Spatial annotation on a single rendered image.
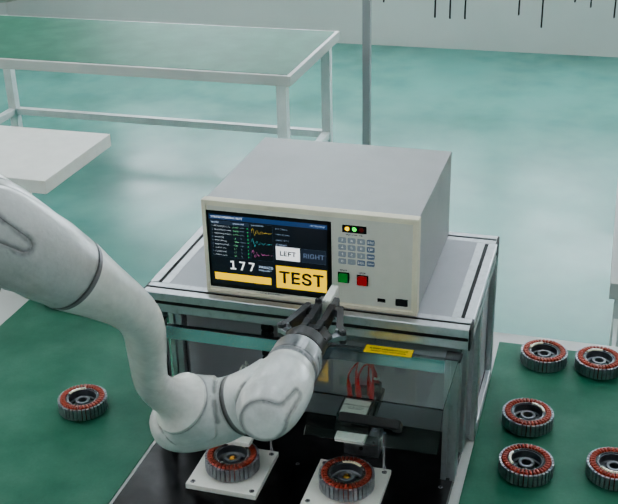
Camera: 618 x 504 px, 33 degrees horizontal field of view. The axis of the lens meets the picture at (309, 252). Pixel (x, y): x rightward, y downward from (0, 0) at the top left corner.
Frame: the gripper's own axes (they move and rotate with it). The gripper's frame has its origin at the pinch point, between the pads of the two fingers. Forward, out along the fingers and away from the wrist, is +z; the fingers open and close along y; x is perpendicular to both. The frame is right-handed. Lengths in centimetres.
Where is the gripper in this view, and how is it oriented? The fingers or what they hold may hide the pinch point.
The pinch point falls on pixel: (330, 299)
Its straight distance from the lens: 196.2
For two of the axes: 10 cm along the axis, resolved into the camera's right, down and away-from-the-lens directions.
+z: 2.8, -4.2, 8.6
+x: -0.2, -9.0, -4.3
